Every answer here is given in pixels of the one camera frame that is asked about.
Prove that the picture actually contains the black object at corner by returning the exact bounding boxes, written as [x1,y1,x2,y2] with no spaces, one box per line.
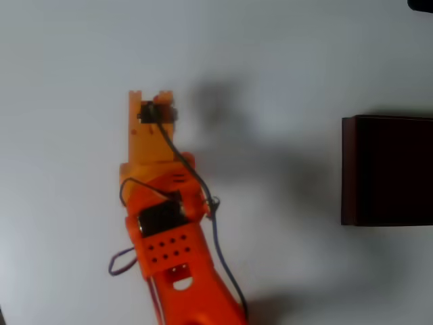
[407,0,433,14]

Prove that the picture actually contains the light orange camera mount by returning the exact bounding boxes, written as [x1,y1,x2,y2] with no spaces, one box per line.
[128,89,176,164]

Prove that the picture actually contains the thin servo wire loop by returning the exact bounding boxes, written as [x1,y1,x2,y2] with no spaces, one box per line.
[118,177,174,207]

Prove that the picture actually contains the servo wires along arm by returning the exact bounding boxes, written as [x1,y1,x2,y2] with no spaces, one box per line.
[108,246,164,325]

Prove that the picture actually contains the small black camera module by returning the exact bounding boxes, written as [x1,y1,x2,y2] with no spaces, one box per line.
[137,100,170,125]

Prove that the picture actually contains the small red toy figure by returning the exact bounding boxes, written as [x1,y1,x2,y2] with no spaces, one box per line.
[152,95,179,123]

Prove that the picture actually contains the dark brown open box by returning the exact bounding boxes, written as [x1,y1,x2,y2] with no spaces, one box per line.
[341,114,433,228]

